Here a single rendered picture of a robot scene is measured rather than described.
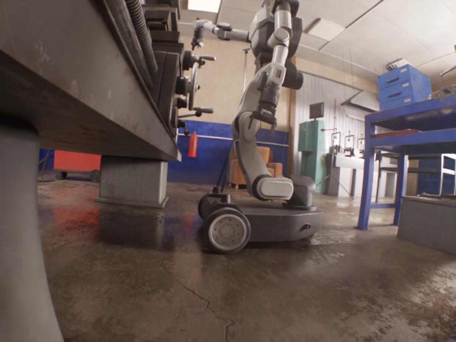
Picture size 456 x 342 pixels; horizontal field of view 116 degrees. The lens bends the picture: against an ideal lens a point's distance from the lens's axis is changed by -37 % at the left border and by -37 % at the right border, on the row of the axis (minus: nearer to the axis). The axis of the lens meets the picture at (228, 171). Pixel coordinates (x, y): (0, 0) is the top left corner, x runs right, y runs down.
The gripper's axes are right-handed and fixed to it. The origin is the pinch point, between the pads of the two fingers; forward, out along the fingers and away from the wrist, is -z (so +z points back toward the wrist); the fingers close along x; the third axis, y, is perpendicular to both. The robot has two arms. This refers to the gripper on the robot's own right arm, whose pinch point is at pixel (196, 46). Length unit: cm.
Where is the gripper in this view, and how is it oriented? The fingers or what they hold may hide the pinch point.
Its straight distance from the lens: 207.4
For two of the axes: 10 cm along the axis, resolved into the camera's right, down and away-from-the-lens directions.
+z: 2.7, -5.0, -8.2
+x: 5.5, -6.2, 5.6
